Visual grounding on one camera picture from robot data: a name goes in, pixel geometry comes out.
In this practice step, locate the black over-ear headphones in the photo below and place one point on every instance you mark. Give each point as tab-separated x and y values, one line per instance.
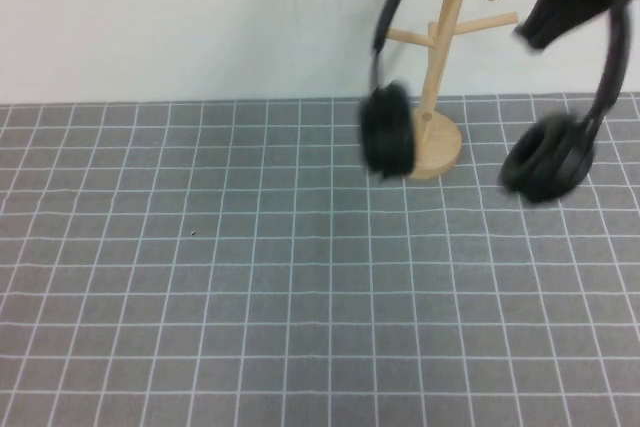
387	142

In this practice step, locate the wooden headphone stand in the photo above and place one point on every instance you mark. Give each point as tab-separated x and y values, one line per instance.
440	144

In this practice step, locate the grey white-grid tablecloth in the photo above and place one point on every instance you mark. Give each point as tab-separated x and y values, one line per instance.
250	272

